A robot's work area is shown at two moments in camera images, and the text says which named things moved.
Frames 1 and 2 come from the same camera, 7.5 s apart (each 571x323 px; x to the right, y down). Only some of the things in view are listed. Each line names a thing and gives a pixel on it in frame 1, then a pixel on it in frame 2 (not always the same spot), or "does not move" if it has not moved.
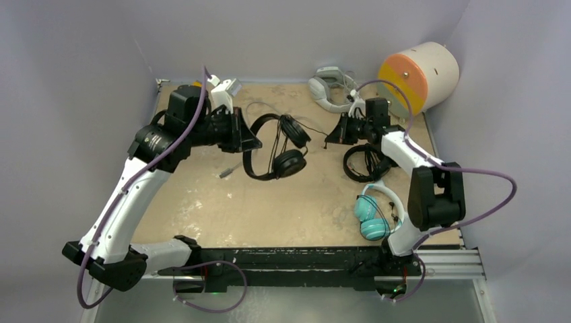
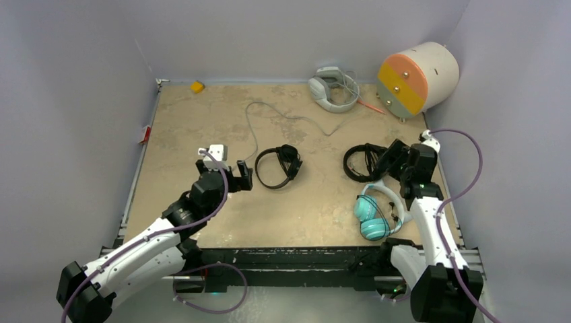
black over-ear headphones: [287, 163] -> [291, 159]
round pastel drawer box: [429, 74] does not move
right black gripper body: [352, 129] -> [405, 171]
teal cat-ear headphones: [365, 206] does not move
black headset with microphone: [378, 165] does not move
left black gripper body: [223, 130] -> [235, 183]
